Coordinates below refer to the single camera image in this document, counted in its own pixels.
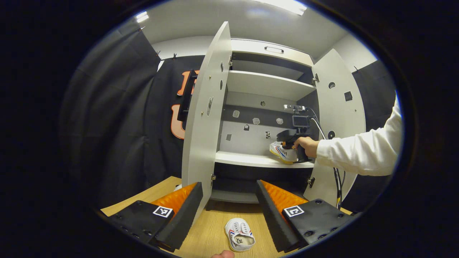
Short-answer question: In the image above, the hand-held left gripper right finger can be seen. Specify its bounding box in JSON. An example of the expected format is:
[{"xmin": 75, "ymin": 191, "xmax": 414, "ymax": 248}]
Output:
[{"xmin": 255, "ymin": 180, "xmax": 355, "ymax": 253}]

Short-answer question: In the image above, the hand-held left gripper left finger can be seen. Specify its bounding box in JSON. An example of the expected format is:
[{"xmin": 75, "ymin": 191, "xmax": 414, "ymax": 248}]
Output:
[{"xmin": 102, "ymin": 182, "xmax": 204, "ymax": 253}]

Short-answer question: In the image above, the white canvas shoe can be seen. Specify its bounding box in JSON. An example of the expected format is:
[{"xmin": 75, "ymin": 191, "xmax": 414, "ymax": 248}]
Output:
[
  {"xmin": 269, "ymin": 141, "xmax": 299, "ymax": 164},
  {"xmin": 224, "ymin": 218, "xmax": 256, "ymax": 252}
]

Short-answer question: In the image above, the white cabinet door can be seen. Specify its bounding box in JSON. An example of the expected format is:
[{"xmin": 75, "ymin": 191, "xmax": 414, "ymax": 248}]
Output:
[
  {"xmin": 181, "ymin": 21, "xmax": 233, "ymax": 223},
  {"xmin": 303, "ymin": 48, "xmax": 366, "ymax": 210}
]

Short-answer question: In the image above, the white shoe cabinet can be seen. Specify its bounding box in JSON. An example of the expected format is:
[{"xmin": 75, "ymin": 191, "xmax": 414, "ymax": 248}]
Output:
[{"xmin": 210, "ymin": 38, "xmax": 321, "ymax": 205}]

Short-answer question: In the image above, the black backdrop cloth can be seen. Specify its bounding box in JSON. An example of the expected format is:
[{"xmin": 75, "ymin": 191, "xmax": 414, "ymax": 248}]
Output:
[
  {"xmin": 341, "ymin": 59, "xmax": 397, "ymax": 214},
  {"xmin": 59, "ymin": 21, "xmax": 205, "ymax": 208}
]

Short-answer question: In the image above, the large ceiling light panel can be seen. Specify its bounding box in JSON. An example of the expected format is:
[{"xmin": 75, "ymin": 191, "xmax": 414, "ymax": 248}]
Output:
[{"xmin": 251, "ymin": 0, "xmax": 308, "ymax": 16}]

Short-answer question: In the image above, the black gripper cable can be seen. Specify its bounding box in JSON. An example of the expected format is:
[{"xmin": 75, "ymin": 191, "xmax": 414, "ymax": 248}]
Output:
[{"xmin": 309, "ymin": 116, "xmax": 346, "ymax": 210}]

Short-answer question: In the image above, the black door handle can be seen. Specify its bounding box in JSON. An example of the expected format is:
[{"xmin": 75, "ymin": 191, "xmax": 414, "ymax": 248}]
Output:
[{"xmin": 177, "ymin": 69, "xmax": 198, "ymax": 122}]

